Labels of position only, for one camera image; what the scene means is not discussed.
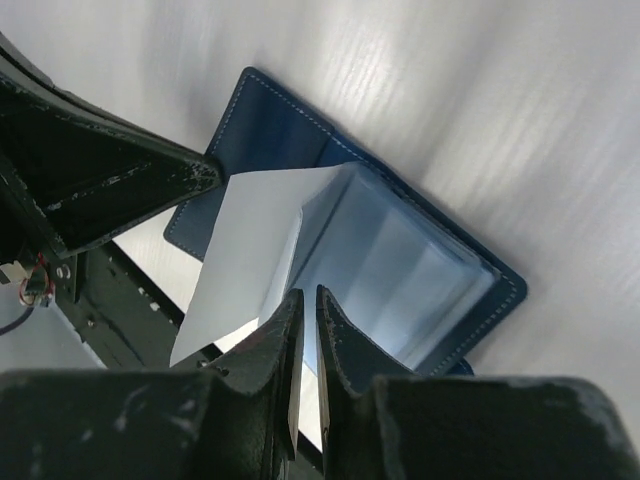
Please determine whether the white card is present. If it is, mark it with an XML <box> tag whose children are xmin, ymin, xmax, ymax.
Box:
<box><xmin>169</xmin><ymin>164</ymin><xmax>356</xmax><ymax>366</ymax></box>

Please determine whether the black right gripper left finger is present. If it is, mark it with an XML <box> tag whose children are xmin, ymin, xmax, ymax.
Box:
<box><xmin>1</xmin><ymin>289</ymin><xmax>304</xmax><ymax>479</ymax></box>

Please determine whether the blue leather card holder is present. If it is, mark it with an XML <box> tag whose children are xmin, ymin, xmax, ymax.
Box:
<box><xmin>165</xmin><ymin>67</ymin><xmax>528</xmax><ymax>376</ymax></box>

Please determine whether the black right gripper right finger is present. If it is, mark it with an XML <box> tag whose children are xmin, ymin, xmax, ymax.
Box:
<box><xmin>316</xmin><ymin>287</ymin><xmax>639</xmax><ymax>479</ymax></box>

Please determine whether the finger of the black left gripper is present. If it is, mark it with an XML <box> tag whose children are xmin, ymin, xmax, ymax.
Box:
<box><xmin>1</xmin><ymin>38</ymin><xmax>223</xmax><ymax>258</ymax></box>

